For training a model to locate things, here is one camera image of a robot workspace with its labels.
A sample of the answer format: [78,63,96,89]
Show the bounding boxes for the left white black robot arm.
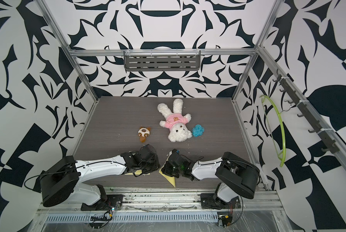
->
[39,145,160,210]

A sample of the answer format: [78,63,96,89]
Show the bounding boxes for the white slotted cable duct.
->
[45,211,218,224]

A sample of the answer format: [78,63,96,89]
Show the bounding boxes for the white plush bunny pink shirt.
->
[157,98,193,143]

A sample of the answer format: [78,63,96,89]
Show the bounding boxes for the grey wall hook rail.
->
[275,69,340,154]

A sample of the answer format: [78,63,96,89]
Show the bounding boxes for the yellow square paper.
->
[159,164,176,188]

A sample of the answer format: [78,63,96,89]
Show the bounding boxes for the grey perforated metal shelf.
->
[123,49,201,72]

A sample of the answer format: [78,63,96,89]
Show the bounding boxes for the small brown white plush toy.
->
[138,127,151,143]

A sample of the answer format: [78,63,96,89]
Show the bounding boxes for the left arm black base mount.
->
[81,184,124,211]

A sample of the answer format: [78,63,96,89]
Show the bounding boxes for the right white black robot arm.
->
[161,149,260,203]

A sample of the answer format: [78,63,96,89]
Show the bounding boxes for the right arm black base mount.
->
[200,183,241,210]

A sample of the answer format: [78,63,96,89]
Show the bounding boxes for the green clothes hanger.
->
[259,95,286,168]

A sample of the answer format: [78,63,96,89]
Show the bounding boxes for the teal yarn bundle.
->
[192,124,205,137]

